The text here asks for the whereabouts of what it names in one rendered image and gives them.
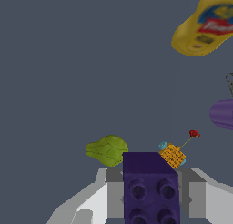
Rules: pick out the yellow mustard bottle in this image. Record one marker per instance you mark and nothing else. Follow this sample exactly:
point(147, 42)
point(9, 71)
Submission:
point(206, 24)

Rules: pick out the orange toy with red tip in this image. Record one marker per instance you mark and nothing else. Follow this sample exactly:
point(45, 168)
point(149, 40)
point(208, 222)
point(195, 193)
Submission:
point(172, 154)

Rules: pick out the dark purple toy brick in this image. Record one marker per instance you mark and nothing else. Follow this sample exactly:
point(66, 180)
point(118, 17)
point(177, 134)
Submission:
point(150, 189)

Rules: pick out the purple plum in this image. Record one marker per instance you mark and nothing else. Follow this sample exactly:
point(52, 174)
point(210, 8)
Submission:
point(223, 114)

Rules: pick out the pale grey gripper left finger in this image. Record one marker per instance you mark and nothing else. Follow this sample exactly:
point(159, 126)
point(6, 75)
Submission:
point(106, 197)

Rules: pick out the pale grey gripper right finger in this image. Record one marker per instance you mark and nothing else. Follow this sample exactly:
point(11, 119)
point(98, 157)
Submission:
point(200, 197)

